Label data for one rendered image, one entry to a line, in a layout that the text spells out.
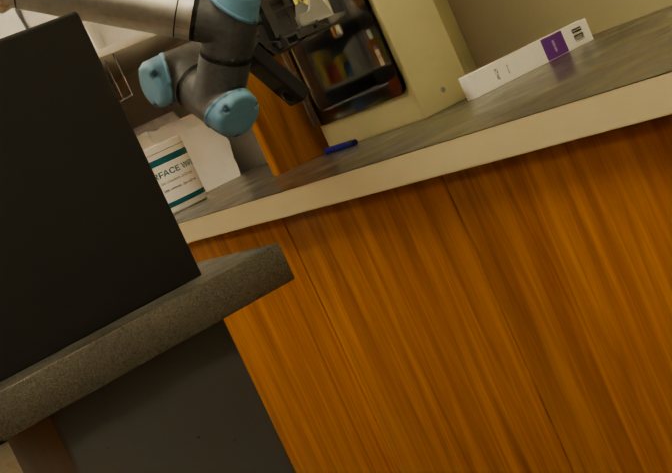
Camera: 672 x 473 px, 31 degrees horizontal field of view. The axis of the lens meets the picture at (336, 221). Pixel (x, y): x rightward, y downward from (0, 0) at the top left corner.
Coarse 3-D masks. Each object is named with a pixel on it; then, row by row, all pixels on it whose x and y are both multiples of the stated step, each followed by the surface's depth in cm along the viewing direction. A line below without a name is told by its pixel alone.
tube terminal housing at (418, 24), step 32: (384, 0) 194; (416, 0) 197; (384, 32) 194; (416, 32) 197; (448, 32) 201; (416, 64) 196; (448, 64) 199; (416, 96) 195; (448, 96) 198; (352, 128) 214; (384, 128) 206
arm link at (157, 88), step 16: (176, 48) 179; (192, 48) 179; (144, 64) 177; (160, 64) 176; (176, 64) 176; (192, 64) 176; (144, 80) 178; (160, 80) 175; (176, 80) 175; (160, 96) 176; (176, 96) 182
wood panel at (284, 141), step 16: (256, 80) 223; (256, 96) 222; (272, 96) 224; (272, 112) 224; (288, 112) 225; (304, 112) 227; (256, 128) 223; (272, 128) 223; (288, 128) 225; (304, 128) 227; (320, 128) 228; (272, 144) 223; (288, 144) 225; (304, 144) 226; (320, 144) 228; (272, 160) 223; (288, 160) 224; (304, 160) 226
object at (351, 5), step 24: (336, 0) 199; (360, 0) 194; (360, 24) 197; (312, 48) 211; (336, 48) 205; (360, 48) 200; (384, 48) 194; (312, 72) 214; (336, 72) 208; (360, 72) 203; (384, 72) 197; (312, 96) 218; (336, 96) 212; (360, 96) 206; (384, 96) 200; (336, 120) 215
